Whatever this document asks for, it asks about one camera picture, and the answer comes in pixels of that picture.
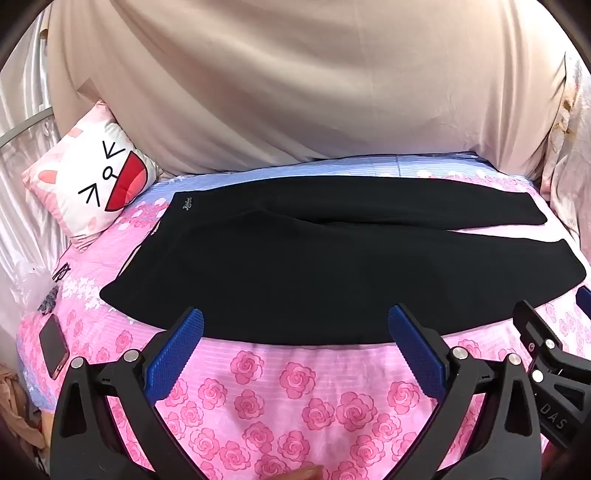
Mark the dark hair clip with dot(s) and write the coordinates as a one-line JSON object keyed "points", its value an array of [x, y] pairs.
{"points": [[48, 301]]}

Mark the beige cloth drape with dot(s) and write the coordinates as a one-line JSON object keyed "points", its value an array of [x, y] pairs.
{"points": [[295, 83]]}

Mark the pink rose print bedsheet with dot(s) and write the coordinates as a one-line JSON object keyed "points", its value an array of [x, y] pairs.
{"points": [[286, 397]]}

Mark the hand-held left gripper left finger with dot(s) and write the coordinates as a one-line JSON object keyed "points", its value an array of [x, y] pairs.
{"points": [[178, 346]]}

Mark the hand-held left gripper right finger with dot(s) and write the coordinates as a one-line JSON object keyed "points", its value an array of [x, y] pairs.
{"points": [[415, 346]]}

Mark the cartoon face pillow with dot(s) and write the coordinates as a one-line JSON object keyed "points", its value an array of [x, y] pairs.
{"points": [[92, 180]]}

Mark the beige crumpled garment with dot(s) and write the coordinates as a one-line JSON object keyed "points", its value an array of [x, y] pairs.
{"points": [[18, 415]]}

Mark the pale floral quilt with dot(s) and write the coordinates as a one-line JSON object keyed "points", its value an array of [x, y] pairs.
{"points": [[570, 147]]}

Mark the person's left hand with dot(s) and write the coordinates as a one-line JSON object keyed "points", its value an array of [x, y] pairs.
{"points": [[304, 474]]}

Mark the clear plastic bag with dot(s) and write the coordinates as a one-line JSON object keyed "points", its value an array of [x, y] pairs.
{"points": [[25, 281]]}

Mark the smartphone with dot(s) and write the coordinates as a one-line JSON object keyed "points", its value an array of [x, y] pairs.
{"points": [[54, 346]]}

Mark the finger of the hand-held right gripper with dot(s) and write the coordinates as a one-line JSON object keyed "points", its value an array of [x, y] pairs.
{"points": [[585, 302], [538, 327]]}

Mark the black pants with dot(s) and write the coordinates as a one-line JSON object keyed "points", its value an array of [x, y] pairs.
{"points": [[295, 277]]}

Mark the silver pleated curtain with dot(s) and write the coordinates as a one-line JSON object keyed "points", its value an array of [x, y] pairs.
{"points": [[23, 138]]}

